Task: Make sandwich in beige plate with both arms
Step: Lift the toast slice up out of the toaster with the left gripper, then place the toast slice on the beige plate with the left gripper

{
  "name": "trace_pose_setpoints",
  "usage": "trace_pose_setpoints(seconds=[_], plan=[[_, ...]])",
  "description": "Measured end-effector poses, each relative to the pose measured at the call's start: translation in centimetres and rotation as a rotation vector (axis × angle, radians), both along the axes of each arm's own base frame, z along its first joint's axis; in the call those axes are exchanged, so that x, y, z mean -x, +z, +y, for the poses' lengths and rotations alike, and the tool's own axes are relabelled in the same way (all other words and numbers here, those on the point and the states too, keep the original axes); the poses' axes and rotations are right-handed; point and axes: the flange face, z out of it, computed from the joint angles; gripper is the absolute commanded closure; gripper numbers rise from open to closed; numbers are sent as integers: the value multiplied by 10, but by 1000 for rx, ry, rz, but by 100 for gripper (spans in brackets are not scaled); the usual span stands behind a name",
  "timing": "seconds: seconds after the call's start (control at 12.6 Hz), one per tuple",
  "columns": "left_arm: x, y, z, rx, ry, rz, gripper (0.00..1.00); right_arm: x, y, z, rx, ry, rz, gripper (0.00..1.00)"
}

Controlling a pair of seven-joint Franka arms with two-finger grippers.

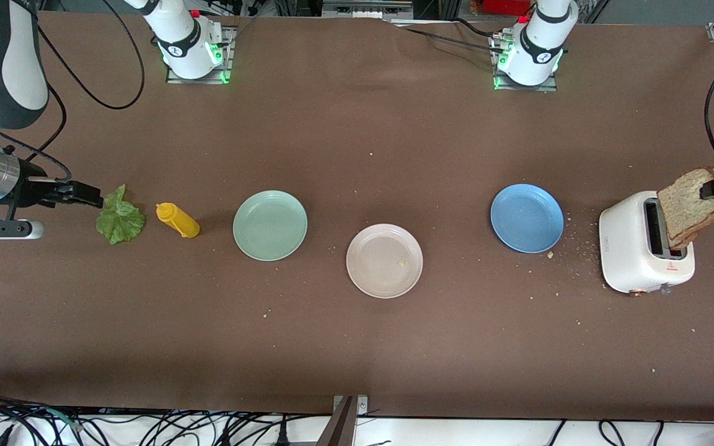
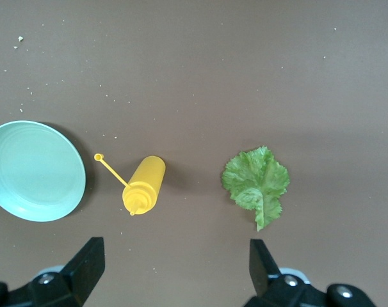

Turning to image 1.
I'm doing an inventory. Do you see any green lettuce leaf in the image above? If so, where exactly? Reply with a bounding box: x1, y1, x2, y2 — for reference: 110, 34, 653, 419
95, 184, 146, 245

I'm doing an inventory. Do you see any yellow mustard squeeze bottle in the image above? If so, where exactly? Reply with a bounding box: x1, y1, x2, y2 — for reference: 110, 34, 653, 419
156, 202, 201, 239

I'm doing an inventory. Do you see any beige round plate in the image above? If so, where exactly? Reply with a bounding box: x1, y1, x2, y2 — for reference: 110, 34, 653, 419
346, 223, 424, 300

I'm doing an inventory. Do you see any green round plate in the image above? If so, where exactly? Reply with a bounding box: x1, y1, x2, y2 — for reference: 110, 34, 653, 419
233, 190, 309, 262

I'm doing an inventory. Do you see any blue round plate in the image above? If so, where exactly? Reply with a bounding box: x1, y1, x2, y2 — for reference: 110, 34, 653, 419
490, 183, 565, 254

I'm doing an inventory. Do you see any white two-slot toaster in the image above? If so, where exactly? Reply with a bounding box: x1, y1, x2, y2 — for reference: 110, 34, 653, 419
599, 190, 697, 295

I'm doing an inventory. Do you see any red box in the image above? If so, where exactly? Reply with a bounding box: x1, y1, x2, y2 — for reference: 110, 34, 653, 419
472, 0, 532, 16

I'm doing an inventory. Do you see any grey metal equipment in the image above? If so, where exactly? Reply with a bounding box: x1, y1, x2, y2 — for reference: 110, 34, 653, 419
322, 0, 415, 19

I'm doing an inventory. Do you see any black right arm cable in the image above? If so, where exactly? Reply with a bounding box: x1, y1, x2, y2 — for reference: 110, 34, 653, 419
0, 0, 147, 183

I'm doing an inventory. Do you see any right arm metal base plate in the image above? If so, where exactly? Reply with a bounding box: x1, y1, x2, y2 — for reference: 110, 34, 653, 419
166, 25, 234, 85

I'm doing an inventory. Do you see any black floor cable tangle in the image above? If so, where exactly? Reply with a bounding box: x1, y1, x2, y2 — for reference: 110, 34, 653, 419
0, 389, 333, 446

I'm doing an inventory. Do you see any black cable on table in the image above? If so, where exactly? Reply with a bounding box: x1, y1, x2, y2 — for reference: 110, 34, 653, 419
388, 17, 506, 53

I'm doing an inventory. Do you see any metal table clamp bracket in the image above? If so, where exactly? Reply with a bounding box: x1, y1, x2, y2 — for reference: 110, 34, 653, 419
332, 395, 369, 417

